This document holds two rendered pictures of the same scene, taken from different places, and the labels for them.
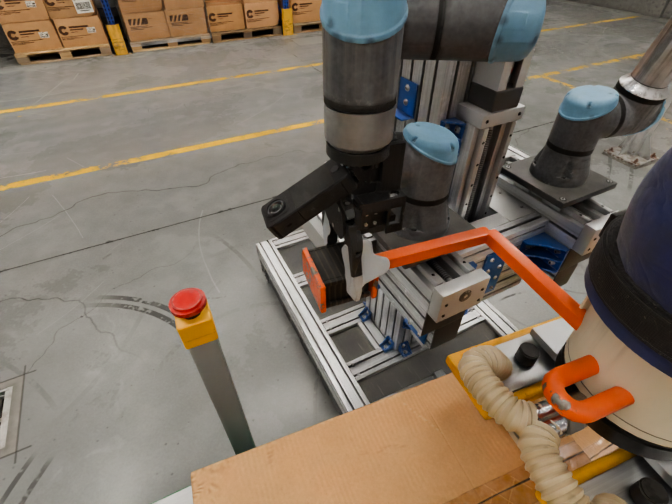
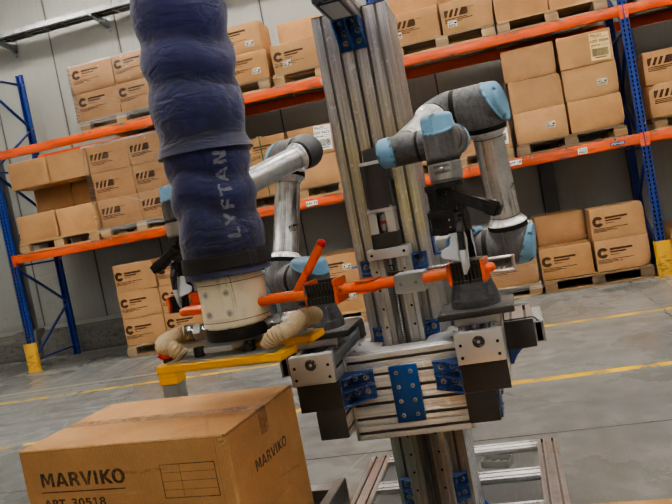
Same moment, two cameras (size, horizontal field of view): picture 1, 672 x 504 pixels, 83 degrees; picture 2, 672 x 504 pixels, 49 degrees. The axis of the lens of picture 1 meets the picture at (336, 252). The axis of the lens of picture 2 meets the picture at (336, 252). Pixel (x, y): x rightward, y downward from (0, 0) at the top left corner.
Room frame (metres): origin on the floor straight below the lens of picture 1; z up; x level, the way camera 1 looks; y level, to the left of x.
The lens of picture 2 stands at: (-1.00, -1.81, 1.40)
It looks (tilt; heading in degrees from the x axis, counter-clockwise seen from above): 3 degrees down; 41
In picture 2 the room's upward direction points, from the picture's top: 11 degrees counter-clockwise
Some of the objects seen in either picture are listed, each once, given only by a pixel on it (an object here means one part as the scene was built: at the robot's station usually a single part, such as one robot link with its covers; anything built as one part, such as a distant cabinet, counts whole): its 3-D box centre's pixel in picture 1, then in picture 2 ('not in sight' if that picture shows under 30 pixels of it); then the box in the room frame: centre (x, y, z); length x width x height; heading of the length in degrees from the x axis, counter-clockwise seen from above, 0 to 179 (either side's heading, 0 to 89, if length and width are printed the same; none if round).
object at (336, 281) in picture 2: not in sight; (325, 291); (0.34, -0.61, 1.21); 0.10 x 0.08 x 0.06; 20
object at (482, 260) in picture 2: not in sight; (468, 270); (0.45, -0.94, 1.21); 0.08 x 0.07 x 0.05; 110
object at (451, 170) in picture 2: not in sight; (445, 172); (0.46, -0.93, 1.44); 0.08 x 0.08 x 0.05
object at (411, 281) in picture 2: not in sight; (411, 281); (0.41, -0.81, 1.21); 0.07 x 0.07 x 0.04; 20
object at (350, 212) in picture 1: (361, 186); (186, 255); (0.40, -0.03, 1.35); 0.09 x 0.08 x 0.12; 110
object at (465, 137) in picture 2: not in sight; (444, 141); (0.55, -0.88, 1.51); 0.11 x 0.11 x 0.08; 16
